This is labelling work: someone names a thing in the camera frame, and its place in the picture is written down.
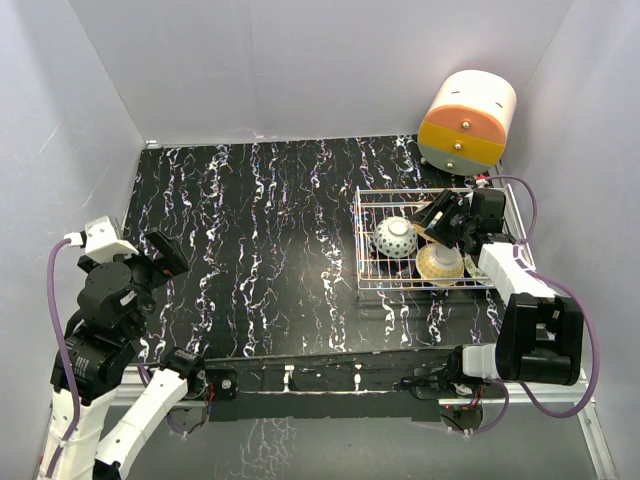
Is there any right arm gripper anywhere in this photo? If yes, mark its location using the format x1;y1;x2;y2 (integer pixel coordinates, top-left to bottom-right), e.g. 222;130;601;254
410;190;476;248

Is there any orange blue ornate bowl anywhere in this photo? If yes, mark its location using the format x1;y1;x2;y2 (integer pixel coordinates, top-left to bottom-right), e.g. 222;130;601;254
410;204;435;243

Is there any blue patterned bowl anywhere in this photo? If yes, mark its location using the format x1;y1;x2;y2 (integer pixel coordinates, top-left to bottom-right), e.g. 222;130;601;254
373;216;418;259

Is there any yellow blue mandala bowl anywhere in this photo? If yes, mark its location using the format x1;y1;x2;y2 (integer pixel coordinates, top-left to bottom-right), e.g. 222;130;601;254
416;243;464;287

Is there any white floral leaf bowl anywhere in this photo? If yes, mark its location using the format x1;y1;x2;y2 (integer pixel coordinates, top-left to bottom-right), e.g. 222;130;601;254
463;254;492;285

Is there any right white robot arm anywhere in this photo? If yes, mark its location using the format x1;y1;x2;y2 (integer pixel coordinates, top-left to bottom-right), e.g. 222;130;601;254
394;188;584;397

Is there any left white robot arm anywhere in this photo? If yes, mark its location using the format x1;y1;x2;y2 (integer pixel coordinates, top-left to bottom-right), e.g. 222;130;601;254
37;217;207;479

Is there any round pastel drawer cabinet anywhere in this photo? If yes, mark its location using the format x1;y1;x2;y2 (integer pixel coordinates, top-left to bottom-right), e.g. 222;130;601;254
417;70;517;177

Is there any white wire dish rack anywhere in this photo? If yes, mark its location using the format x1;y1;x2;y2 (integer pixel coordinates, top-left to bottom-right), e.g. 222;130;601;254
352;187;493;291

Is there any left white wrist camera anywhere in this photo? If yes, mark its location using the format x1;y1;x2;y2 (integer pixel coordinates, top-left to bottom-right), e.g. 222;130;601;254
63;216;138;264

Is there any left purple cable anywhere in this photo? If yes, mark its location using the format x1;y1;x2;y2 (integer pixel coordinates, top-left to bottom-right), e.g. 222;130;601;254
42;237;89;480

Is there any purple cable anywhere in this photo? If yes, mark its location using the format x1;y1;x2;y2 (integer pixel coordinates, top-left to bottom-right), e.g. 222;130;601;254
42;237;89;480
414;174;601;436

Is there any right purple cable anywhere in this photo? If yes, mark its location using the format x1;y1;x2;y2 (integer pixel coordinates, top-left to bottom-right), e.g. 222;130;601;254
414;174;601;436

